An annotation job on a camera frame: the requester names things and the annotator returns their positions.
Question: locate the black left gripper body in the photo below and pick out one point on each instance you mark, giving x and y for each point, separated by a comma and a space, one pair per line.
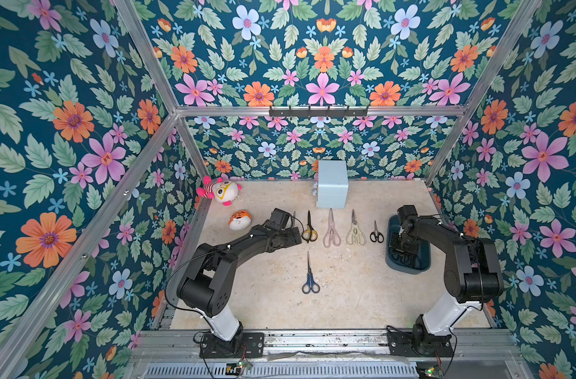
285, 238

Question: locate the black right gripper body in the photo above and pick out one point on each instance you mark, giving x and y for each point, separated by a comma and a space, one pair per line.
406, 249

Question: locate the teal plastic storage box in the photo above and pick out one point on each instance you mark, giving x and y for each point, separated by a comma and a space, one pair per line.
406, 261

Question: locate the small all black scissors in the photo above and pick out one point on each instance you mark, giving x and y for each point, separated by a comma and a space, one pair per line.
376, 236

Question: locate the yellow black handled scissors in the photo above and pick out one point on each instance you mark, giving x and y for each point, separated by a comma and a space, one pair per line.
309, 233

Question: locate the cream kitchen scissors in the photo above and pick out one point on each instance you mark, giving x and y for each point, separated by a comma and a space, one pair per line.
355, 236

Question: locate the pink kitchen scissors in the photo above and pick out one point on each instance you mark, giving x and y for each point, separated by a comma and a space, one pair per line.
331, 238

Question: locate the blue grey handled scissors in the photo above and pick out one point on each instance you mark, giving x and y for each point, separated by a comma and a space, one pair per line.
310, 286

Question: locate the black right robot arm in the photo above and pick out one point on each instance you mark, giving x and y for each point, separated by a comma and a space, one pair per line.
472, 275

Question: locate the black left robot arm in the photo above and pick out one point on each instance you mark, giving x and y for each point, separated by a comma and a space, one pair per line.
207, 282

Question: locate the light blue square box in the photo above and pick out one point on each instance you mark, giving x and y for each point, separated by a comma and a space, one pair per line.
333, 184

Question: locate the orange white tiger plush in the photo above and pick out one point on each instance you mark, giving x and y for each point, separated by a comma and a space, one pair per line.
240, 220

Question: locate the pink white plush toy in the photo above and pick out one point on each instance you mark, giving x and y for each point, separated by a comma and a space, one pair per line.
222, 190

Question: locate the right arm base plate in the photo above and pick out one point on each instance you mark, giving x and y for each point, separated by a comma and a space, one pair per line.
418, 343

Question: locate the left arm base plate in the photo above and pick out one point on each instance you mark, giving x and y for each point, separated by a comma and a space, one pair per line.
243, 345

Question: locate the black hook rail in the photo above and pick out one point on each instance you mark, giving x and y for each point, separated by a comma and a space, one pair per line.
310, 111

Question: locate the white slotted cable duct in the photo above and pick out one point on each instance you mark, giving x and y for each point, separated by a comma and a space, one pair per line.
283, 370

